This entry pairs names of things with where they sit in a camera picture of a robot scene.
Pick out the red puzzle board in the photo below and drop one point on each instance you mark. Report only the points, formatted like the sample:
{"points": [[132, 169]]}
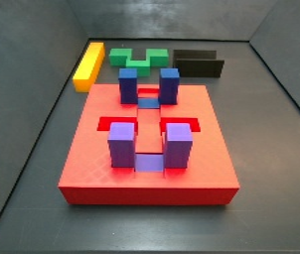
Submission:
{"points": [[91, 182]]}

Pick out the dark blue U-shaped block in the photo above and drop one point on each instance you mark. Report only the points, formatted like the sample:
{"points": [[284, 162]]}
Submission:
{"points": [[149, 97]]}

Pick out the purple U-shaped block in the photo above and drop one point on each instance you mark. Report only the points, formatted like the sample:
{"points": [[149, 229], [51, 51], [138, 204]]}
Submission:
{"points": [[150, 151]]}

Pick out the yellow rectangular bar block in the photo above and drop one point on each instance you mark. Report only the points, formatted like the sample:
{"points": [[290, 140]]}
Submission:
{"points": [[88, 67]]}

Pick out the black angle bracket block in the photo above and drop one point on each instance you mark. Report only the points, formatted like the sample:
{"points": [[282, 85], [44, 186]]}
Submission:
{"points": [[197, 63]]}

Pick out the green zigzag block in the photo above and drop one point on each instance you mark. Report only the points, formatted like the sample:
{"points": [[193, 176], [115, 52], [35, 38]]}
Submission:
{"points": [[155, 58]]}

